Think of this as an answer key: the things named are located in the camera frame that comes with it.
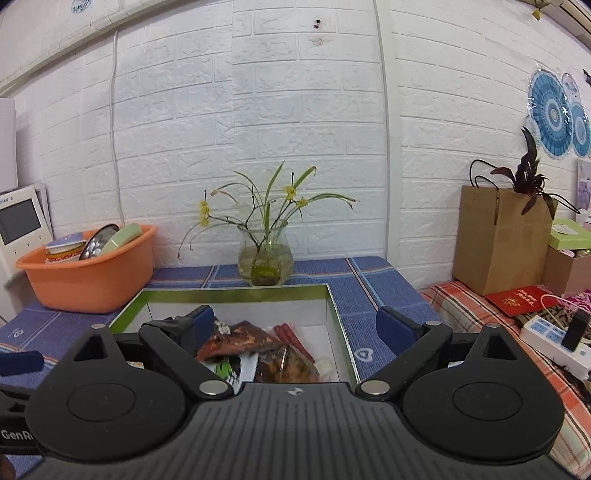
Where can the brown paper bag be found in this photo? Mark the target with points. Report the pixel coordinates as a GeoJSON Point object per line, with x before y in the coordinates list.
{"type": "Point", "coordinates": [498, 240]}

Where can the white green snack packet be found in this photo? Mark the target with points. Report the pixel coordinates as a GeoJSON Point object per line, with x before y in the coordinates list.
{"type": "Point", "coordinates": [228, 369]}

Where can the white appliance with screen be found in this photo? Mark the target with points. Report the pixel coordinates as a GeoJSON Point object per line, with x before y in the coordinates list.
{"type": "Point", "coordinates": [23, 221]}

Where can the red sausage stick packet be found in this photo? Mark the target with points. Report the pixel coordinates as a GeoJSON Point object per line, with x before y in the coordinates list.
{"type": "Point", "coordinates": [291, 337]}

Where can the red booklet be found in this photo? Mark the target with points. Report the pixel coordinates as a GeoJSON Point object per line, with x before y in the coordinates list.
{"type": "Point", "coordinates": [521, 300]}

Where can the blue checked tablecloth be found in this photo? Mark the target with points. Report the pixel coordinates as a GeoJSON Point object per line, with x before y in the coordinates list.
{"type": "Point", "coordinates": [369, 286]}

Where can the orange plastic basin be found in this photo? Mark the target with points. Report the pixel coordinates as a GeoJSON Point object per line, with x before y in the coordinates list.
{"type": "Point", "coordinates": [92, 286]}

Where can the black charger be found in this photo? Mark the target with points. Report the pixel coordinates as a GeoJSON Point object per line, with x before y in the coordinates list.
{"type": "Point", "coordinates": [575, 330]}

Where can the brown nut packet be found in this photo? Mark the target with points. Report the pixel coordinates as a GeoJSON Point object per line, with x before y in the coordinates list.
{"type": "Point", "coordinates": [286, 367]}

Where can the large blue paper fan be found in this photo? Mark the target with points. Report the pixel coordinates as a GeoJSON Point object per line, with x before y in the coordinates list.
{"type": "Point", "coordinates": [549, 115]}

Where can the light green bowl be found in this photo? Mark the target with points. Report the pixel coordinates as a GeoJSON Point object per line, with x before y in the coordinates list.
{"type": "Point", "coordinates": [120, 237]}

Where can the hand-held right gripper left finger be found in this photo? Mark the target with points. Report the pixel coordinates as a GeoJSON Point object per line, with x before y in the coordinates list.
{"type": "Point", "coordinates": [203, 325]}

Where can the orange checked cloth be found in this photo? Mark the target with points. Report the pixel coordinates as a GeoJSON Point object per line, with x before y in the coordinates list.
{"type": "Point", "coordinates": [461, 314]}

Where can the white air conditioner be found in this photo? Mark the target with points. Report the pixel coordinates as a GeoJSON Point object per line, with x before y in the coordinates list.
{"type": "Point", "coordinates": [568, 14]}

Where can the white power strip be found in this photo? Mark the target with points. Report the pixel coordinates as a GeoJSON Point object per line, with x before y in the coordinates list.
{"type": "Point", "coordinates": [545, 332]}

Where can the white wall trunking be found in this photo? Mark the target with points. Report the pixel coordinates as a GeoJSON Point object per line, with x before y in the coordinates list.
{"type": "Point", "coordinates": [46, 59]}

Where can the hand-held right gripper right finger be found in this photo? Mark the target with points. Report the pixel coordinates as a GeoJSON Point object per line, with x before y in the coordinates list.
{"type": "Point", "coordinates": [395, 327]}

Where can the green white gift box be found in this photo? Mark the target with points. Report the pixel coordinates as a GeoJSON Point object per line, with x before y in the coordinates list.
{"type": "Point", "coordinates": [570, 235]}

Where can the blue white plate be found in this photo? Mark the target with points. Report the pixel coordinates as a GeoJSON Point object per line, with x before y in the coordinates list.
{"type": "Point", "coordinates": [64, 244]}

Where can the small blue paper fan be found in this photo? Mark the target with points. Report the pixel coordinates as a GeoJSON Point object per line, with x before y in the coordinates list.
{"type": "Point", "coordinates": [571, 87]}

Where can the plain cardboard box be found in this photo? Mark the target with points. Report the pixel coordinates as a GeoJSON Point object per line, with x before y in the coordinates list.
{"type": "Point", "coordinates": [563, 272]}

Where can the purple leaf plant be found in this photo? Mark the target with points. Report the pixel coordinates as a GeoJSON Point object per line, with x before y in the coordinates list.
{"type": "Point", "coordinates": [531, 175]}

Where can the pink floral cloth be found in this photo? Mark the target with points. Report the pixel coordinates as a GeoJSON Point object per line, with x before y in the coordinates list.
{"type": "Point", "coordinates": [581, 297]}

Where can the glass vase with yellow flowers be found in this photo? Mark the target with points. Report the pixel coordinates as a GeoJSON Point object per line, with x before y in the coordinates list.
{"type": "Point", "coordinates": [265, 258]}

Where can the green cardboard box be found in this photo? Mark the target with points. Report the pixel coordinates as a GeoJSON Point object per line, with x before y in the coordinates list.
{"type": "Point", "coordinates": [277, 314]}

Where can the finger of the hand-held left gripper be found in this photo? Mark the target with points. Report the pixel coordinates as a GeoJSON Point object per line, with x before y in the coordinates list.
{"type": "Point", "coordinates": [21, 363]}

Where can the dark foil snack packet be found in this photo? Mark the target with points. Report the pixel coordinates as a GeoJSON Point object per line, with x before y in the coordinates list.
{"type": "Point", "coordinates": [240, 341]}

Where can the medium blue paper fan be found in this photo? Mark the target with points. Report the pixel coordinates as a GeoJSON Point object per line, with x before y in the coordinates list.
{"type": "Point", "coordinates": [581, 131]}

